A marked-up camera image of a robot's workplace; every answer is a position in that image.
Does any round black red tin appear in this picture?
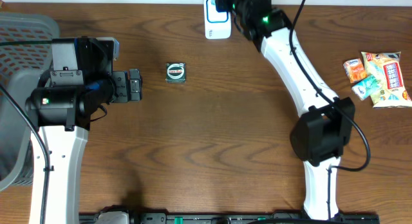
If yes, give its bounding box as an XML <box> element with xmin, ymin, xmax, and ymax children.
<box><xmin>165</xmin><ymin>62</ymin><xmax>187</xmax><ymax>83</ymax></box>

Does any small orange box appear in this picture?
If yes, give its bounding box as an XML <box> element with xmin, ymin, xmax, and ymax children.
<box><xmin>343</xmin><ymin>59</ymin><xmax>368</xmax><ymax>84</ymax></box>

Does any small green tissue packet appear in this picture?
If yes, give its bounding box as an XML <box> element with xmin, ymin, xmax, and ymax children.
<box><xmin>351</xmin><ymin>75</ymin><xmax>382</xmax><ymax>100</ymax></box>

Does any yellow wet wipes pack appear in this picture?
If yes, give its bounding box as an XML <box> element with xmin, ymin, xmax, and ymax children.
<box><xmin>361</xmin><ymin>51</ymin><xmax>411</xmax><ymax>109</ymax></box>

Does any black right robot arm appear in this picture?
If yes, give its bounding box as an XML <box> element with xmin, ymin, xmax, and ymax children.
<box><xmin>214</xmin><ymin>0</ymin><xmax>354</xmax><ymax>221</ymax></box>

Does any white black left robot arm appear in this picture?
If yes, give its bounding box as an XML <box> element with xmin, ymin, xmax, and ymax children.
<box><xmin>26</xmin><ymin>69</ymin><xmax>142</xmax><ymax>223</ymax></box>

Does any white barcode scanner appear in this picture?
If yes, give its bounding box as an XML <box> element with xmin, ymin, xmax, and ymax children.
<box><xmin>203</xmin><ymin>0</ymin><xmax>232</xmax><ymax>40</ymax></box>

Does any grey plastic mesh basket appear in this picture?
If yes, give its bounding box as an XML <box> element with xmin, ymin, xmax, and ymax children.
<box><xmin>1</xmin><ymin>12</ymin><xmax>60</xmax><ymax>191</ymax></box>

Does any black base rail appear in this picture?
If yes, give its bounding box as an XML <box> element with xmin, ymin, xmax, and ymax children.
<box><xmin>79</xmin><ymin>212</ymin><xmax>380</xmax><ymax>224</ymax></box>

